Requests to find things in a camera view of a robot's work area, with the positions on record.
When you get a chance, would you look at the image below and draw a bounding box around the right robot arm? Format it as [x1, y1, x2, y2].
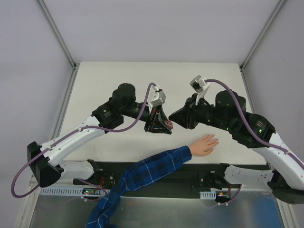
[169, 90, 304, 205]

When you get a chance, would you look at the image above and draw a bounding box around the purple cable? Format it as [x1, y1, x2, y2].
[11, 82, 157, 198]
[204, 79, 304, 171]

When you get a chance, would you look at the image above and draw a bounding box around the blue plaid sleeve forearm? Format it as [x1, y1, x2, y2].
[85, 146, 192, 228]

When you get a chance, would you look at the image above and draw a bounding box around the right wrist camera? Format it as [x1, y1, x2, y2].
[190, 75, 210, 105]

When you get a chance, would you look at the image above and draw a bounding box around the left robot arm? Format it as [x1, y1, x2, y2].
[27, 83, 172, 188]

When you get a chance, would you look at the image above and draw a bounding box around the right aluminium frame post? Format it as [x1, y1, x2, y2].
[239, 0, 288, 72]

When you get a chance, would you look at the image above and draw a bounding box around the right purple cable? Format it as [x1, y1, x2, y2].
[204, 79, 304, 171]

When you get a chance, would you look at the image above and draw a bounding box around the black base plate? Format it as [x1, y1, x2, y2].
[72, 161, 246, 198]

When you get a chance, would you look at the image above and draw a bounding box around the right white cable duct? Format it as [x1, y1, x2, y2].
[199, 190, 217, 200]

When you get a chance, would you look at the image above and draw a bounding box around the mannequin hand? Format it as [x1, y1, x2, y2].
[189, 134, 219, 156]

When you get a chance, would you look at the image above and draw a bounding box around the pink nail polish bottle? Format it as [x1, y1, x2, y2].
[164, 120, 173, 130]

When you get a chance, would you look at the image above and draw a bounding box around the aluminium frame post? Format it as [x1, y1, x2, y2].
[239, 0, 288, 72]
[36, 0, 78, 70]

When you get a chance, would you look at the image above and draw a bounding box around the left aluminium frame post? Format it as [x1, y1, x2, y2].
[36, 0, 78, 70]

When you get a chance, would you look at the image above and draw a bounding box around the left white cable duct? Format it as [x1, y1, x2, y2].
[40, 187, 107, 197]

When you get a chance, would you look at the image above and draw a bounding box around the white cable duct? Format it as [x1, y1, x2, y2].
[199, 190, 217, 200]
[40, 187, 107, 197]

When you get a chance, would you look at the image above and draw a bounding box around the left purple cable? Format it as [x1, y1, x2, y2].
[11, 82, 157, 198]

